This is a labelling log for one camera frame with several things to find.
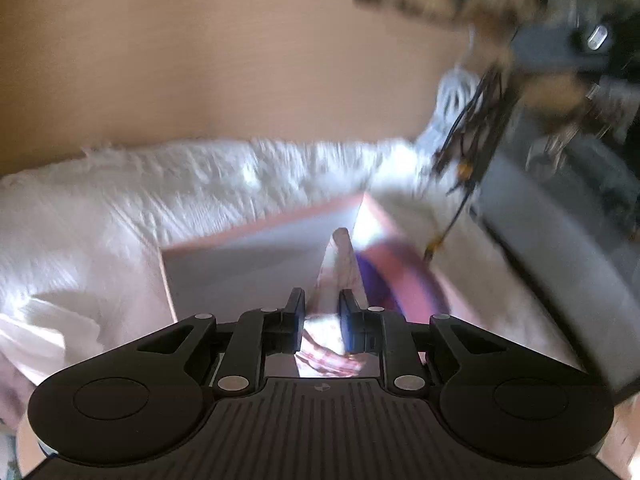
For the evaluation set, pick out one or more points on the black monitor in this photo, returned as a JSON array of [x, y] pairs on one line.
[[550, 240]]

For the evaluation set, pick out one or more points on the pale blue cloth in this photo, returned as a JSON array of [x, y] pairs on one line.
[[450, 105]]

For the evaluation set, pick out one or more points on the pink-edged cardboard box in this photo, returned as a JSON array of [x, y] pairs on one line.
[[240, 265]]

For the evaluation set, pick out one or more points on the white blanket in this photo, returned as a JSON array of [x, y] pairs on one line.
[[125, 200]]

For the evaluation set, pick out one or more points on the purple soft toy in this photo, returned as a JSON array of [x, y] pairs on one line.
[[376, 280]]

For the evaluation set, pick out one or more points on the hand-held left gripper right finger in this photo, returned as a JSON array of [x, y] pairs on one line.
[[345, 320]]

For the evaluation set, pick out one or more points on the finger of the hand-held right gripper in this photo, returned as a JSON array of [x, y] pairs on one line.
[[545, 45]]

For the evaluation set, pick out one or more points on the pink patterned cloth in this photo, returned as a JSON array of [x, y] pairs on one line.
[[337, 270]]

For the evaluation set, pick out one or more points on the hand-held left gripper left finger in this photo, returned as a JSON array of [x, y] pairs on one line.
[[297, 320]]

